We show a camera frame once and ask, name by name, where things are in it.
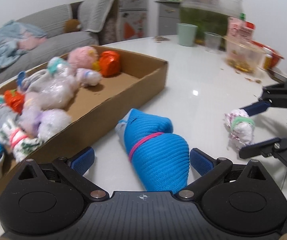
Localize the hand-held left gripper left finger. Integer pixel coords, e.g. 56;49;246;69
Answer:
17;147;110;202

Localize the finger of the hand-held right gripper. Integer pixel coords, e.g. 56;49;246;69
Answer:
240;83;287;117
239;120;287;172

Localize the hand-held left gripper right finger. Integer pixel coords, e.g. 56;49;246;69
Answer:
175;148;267;202

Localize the white floral sock green band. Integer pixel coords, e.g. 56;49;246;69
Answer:
224;108;256;152

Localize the blue sock roll pink band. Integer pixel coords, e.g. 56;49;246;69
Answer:
115;108;191;195

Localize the purple white fluffy sock bundle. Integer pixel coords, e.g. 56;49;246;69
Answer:
19;106;73;142

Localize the green patterned sock pink band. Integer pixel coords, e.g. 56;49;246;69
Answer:
0;120;44;162

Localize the plastic bundle teal band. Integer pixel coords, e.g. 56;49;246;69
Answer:
25;57;78;110

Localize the pastel fluffy sock bundle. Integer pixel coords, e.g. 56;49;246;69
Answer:
75;68;103;88

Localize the shallow cardboard box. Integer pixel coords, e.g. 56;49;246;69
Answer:
0;45;169;215

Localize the pink fluffy ball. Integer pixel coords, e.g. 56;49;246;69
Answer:
67;46;101;70

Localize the clear plastic snack container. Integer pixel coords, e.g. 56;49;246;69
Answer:
224;36;266;73

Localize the red packet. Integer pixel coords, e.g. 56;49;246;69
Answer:
255;40;285;69

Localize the clear plastic cup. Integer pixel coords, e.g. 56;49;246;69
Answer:
204;32;224;54

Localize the red white carton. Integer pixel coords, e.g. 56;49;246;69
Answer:
227;14;255;40

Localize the green cup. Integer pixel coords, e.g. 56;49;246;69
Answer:
176;22;198;47

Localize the glass fish tank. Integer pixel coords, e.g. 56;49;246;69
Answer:
178;0;244;50

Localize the grey quilted sofa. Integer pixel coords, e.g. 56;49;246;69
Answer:
0;0;120;95

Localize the grey cabinet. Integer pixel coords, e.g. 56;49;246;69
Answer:
155;0;184;37

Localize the brown plush toy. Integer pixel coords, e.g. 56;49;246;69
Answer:
64;19;82;33

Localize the blue pink blanket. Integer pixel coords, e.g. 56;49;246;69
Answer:
0;20;49;78

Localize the grey quilted armrest cover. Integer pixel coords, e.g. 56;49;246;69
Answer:
78;0;120;33

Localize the fridge with floral stickers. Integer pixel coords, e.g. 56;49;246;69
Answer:
91;0;149;43

